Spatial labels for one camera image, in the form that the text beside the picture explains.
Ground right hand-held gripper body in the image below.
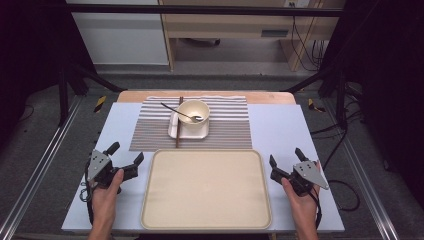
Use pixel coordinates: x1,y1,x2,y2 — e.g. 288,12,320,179
279,160,330,198

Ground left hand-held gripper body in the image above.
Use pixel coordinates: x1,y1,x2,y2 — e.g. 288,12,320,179
85,149,125,195

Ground white square plate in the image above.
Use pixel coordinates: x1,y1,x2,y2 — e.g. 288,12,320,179
167,108,211,140

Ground beige plastic tray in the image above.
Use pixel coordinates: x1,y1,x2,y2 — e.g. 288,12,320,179
139,148,273,231

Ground metal spoon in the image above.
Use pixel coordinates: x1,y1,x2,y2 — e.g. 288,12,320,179
160,102,205,123

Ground cream bowl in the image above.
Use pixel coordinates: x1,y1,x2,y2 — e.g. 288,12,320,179
176,99,211,126

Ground person's right hand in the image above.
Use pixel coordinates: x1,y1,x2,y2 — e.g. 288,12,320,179
281,159,323,219

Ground person's left hand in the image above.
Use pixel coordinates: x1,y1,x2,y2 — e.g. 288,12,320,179
90,168,125,205

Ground light blue table board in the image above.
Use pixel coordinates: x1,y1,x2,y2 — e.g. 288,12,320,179
61,102,346,234

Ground yellow black tape strip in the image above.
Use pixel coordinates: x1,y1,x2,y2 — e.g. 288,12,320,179
93,95,107,114
307,98,327,113

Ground grey striped placemat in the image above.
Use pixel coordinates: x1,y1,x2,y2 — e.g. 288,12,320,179
129,95,253,152

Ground wooden table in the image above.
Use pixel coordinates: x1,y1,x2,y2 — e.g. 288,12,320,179
116,89,297,105

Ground black metal stand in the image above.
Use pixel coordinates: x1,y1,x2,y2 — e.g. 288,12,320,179
58,61,125,127
283,64,350,130

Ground white cabinet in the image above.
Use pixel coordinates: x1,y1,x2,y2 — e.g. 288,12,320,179
65,0,170,66

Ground black curtain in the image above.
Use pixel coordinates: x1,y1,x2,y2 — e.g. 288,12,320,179
0,0,98,149
321,0,424,209

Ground wooden desk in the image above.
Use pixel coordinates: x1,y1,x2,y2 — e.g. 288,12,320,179
157,0,346,73

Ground black floor cable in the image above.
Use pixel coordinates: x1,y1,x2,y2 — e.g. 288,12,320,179
309,109,362,212

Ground right hand-held gripper cable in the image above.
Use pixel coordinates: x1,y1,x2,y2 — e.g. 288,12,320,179
308,186,324,230

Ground hand-held gripper cable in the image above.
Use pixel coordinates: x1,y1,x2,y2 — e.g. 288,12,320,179
79,159,96,227
308,186,324,230

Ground left hand-held gripper cable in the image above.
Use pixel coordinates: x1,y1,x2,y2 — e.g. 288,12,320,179
79,159,96,227

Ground metal floor rail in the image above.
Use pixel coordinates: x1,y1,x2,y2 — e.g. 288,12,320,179
321,99,400,240
0,95,84,240

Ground black hanging cables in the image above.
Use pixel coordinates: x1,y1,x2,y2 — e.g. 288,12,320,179
290,15,326,72

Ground black frame crossbar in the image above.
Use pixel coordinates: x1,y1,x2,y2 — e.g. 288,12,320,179
64,3,344,18

